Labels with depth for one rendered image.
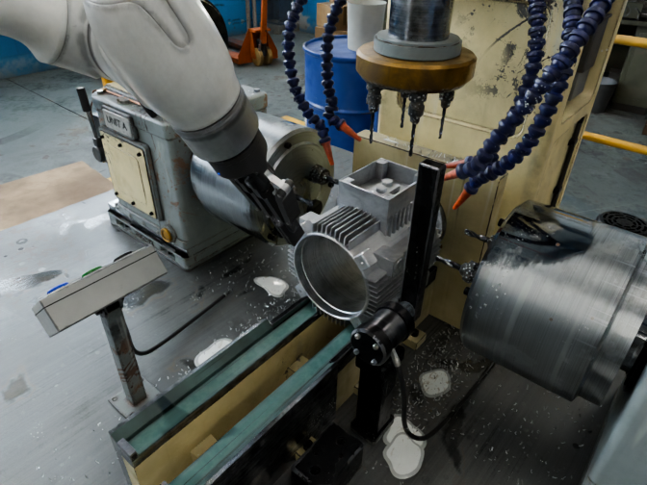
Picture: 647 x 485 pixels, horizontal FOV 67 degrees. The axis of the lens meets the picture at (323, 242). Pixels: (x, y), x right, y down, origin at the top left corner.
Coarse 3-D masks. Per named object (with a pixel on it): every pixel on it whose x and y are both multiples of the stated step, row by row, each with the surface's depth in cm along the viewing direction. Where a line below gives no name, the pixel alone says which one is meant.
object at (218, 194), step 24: (264, 120) 96; (288, 120) 99; (288, 144) 90; (312, 144) 96; (192, 168) 100; (288, 168) 93; (312, 168) 99; (216, 192) 96; (240, 192) 91; (312, 192) 103; (216, 216) 103; (240, 216) 94; (264, 216) 93; (264, 240) 97
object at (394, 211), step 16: (384, 160) 86; (352, 176) 82; (368, 176) 86; (384, 176) 87; (400, 176) 86; (416, 176) 81; (352, 192) 79; (368, 192) 76; (384, 192) 80; (400, 192) 76; (368, 208) 78; (384, 208) 76; (400, 208) 78; (384, 224) 77; (400, 224) 80
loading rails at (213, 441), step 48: (432, 288) 99; (240, 336) 79; (288, 336) 82; (336, 336) 82; (192, 384) 72; (240, 384) 76; (288, 384) 73; (336, 384) 77; (144, 432) 66; (192, 432) 71; (240, 432) 66; (288, 432) 70; (144, 480) 66; (192, 480) 61; (240, 480) 64
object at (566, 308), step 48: (480, 240) 81; (528, 240) 65; (576, 240) 63; (624, 240) 63; (480, 288) 66; (528, 288) 63; (576, 288) 60; (624, 288) 58; (480, 336) 68; (528, 336) 63; (576, 336) 59; (624, 336) 58; (576, 384) 62
